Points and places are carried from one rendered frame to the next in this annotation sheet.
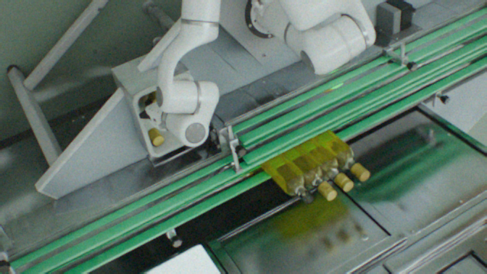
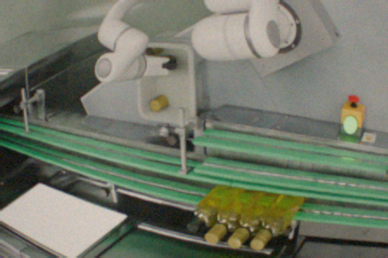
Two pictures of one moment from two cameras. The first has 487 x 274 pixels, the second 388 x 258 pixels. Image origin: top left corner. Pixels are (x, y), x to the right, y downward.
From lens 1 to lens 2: 1.18 m
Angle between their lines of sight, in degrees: 47
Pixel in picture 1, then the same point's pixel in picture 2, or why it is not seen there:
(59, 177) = (93, 96)
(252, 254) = (138, 244)
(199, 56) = not seen: hidden behind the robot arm
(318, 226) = not seen: outside the picture
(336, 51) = (210, 33)
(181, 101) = (106, 35)
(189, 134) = (100, 66)
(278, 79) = (299, 121)
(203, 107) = (118, 48)
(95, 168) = (116, 106)
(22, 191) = not seen: hidden behind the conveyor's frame
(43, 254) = (47, 132)
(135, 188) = (117, 134)
